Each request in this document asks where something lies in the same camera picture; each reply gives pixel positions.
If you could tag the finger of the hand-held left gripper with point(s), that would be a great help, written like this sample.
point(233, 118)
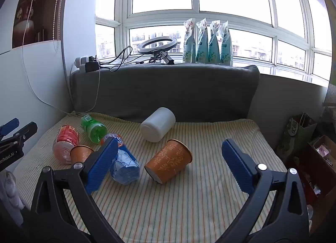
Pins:
point(25, 130)
point(9, 125)

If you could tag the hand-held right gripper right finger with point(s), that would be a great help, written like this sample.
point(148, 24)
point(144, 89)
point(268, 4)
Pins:
point(237, 164)

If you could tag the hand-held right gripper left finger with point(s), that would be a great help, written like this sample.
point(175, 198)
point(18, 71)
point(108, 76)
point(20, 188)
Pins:
point(103, 165)

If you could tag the large orange patterned cup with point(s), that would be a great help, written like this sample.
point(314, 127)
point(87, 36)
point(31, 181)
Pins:
point(169, 161)

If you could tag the small orange patterned cup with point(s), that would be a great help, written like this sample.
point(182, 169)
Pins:
point(78, 155)

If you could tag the blue label plastic bottle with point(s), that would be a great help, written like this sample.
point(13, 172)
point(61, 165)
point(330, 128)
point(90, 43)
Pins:
point(126, 167)

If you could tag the green plastic bottle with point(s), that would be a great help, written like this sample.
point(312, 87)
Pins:
point(93, 127)

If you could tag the red label plastic bottle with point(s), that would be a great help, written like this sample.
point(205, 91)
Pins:
point(65, 138)

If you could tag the green paper bag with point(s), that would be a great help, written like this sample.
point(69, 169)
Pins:
point(296, 132)

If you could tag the white plastic jar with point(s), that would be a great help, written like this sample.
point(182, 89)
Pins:
point(157, 125)

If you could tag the striped beige blanket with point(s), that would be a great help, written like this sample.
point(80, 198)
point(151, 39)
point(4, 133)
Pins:
point(183, 206)

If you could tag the brown cardboard box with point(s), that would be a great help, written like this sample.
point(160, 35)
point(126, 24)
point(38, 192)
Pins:
point(321, 180)

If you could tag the white power strip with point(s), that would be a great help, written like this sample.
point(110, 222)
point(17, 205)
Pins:
point(79, 61)

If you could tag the black power adapter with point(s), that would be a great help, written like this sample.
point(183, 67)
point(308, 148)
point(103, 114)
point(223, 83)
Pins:
point(91, 66)

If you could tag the grey sofa backrest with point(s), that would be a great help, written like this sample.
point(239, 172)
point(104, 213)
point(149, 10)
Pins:
point(170, 88)

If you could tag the teal and white bag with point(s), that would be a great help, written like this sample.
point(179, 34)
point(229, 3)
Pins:
point(226, 47)
point(202, 45)
point(214, 46)
point(188, 43)

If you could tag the wooden wall shelf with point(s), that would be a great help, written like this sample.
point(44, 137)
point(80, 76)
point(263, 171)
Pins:
point(39, 4)

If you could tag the white window frame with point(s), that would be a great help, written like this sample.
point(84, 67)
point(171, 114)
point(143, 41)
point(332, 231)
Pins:
point(195, 15)

